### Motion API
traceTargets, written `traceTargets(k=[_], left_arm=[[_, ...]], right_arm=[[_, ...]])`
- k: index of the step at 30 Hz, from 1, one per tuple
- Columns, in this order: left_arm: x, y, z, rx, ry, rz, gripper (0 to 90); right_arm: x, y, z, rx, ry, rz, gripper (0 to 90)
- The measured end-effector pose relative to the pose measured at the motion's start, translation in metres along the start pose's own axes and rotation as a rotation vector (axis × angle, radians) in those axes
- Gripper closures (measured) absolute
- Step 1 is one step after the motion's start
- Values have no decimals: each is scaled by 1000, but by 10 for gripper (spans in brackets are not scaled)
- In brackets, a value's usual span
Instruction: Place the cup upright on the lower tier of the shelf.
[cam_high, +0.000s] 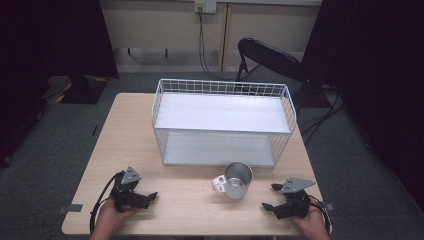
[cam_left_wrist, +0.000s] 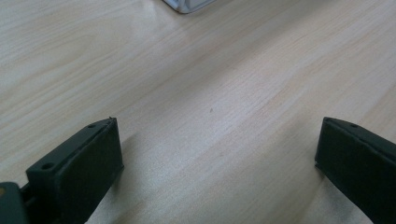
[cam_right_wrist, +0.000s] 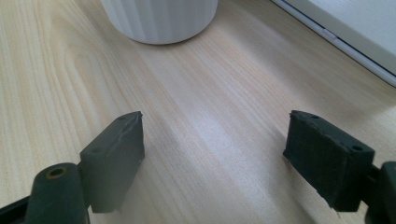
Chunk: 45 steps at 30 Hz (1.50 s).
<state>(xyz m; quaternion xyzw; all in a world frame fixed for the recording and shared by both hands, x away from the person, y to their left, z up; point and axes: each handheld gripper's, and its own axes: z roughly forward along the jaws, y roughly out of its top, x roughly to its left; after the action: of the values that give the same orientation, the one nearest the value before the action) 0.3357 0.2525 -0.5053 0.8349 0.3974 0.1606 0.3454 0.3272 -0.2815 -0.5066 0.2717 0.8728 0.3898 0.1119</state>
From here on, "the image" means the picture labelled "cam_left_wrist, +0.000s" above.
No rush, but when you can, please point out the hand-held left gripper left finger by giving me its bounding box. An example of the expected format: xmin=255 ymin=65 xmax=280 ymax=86
xmin=20 ymin=117 xmax=125 ymax=224

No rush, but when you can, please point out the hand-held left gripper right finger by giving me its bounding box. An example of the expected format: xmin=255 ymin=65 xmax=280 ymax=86
xmin=314 ymin=117 xmax=396 ymax=224

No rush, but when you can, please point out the white plastic container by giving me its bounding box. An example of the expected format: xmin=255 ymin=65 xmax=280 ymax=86
xmin=162 ymin=0 xmax=217 ymax=15

